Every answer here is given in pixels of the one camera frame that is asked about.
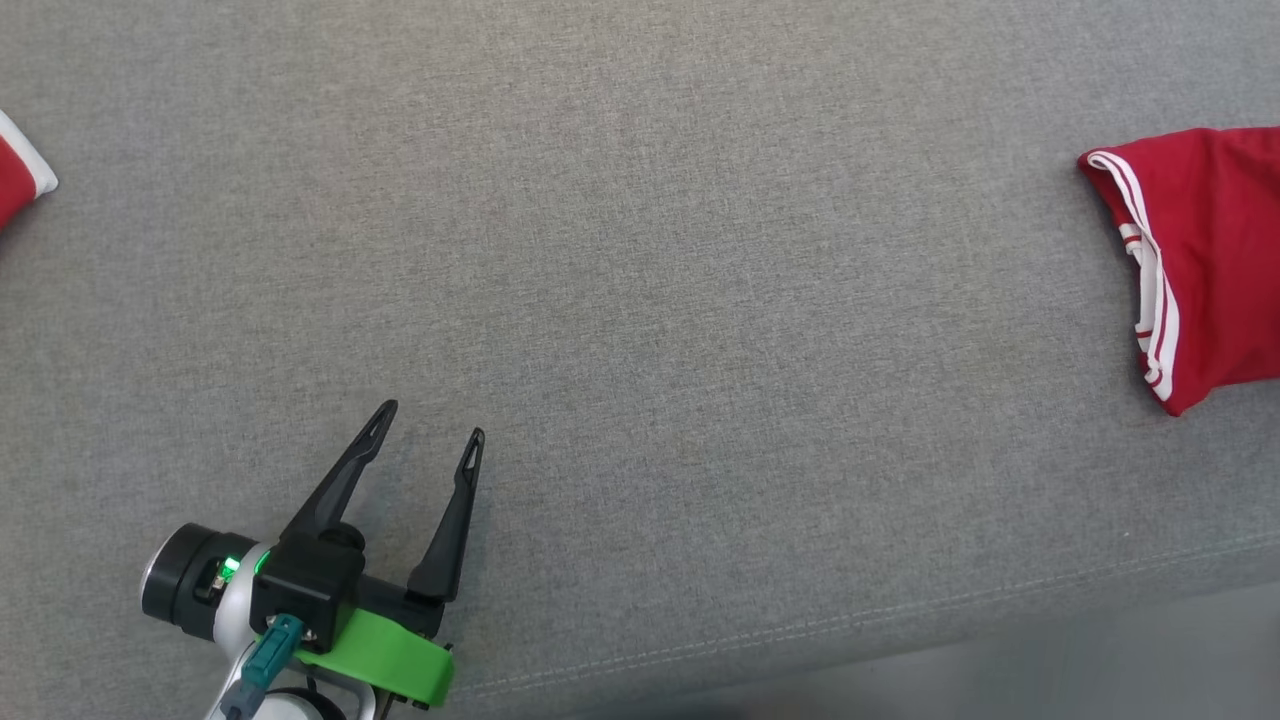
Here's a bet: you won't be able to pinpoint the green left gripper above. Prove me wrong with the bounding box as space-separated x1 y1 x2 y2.
279 399 487 709

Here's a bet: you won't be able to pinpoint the red shorts with white stripe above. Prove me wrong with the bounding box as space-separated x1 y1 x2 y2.
0 110 59 233

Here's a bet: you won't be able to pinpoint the red white basketball jersey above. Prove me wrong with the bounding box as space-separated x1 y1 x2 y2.
1077 126 1280 417

